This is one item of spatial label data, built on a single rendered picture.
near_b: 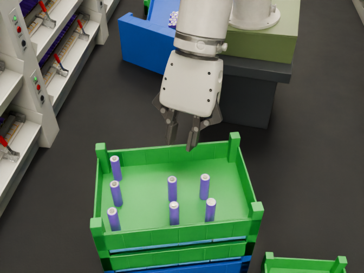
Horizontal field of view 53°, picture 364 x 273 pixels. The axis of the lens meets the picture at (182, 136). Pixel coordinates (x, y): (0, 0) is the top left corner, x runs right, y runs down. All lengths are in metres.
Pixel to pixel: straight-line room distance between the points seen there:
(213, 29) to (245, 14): 0.63
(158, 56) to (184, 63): 0.98
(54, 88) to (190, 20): 0.91
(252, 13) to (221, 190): 0.64
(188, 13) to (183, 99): 0.14
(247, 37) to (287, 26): 0.13
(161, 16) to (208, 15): 1.43
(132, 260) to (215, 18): 0.47
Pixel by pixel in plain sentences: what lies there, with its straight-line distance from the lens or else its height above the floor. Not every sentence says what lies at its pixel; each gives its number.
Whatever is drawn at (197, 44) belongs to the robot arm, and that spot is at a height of 0.64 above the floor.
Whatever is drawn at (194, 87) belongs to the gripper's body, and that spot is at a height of 0.57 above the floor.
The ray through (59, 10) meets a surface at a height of 0.32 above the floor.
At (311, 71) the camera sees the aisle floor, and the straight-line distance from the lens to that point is 1.76.
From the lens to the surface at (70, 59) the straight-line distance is 1.58.
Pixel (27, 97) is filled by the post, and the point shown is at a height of 0.22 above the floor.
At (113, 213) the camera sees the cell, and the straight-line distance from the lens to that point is 0.68.
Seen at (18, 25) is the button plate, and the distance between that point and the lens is 1.17.
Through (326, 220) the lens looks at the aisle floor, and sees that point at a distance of 1.20.
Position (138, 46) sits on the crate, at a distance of 1.65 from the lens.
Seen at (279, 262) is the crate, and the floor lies 0.03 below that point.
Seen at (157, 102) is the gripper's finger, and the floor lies 0.51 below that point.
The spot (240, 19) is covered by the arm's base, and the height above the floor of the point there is 0.39.
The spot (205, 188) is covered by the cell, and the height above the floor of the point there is 0.36.
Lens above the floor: 0.94
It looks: 45 degrees down
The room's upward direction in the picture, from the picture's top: straight up
